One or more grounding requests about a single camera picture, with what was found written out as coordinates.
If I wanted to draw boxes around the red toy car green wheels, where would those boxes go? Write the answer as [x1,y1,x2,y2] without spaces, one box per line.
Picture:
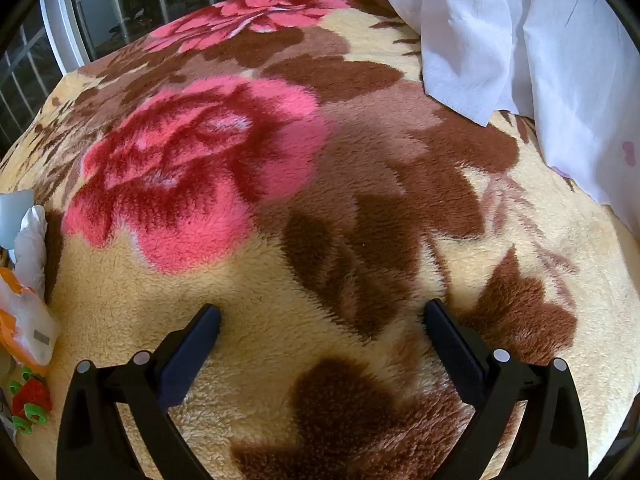
[9,367,54,435]

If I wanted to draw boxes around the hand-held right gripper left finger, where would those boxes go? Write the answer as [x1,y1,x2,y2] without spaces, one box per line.
[56,304,222,480]

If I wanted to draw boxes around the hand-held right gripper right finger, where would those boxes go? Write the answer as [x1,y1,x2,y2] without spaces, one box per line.
[424,299,590,480]

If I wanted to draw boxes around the pale blue rounded toy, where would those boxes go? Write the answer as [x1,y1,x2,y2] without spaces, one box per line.
[0,191,35,251]

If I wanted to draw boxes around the floral fleece blanket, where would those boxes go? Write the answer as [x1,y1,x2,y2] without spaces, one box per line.
[0,0,640,480]

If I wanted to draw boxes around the white window frame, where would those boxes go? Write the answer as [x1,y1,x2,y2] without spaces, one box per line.
[39,0,96,77]

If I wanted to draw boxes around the white tissue packet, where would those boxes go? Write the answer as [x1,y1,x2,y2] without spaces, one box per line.
[14,205,49,302]

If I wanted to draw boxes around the orange and white wrapper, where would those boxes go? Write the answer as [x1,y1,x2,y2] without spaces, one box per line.
[0,267,62,377]

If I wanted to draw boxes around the white cloth with pink dots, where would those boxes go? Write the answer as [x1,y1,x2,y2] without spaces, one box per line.
[372,0,640,231]

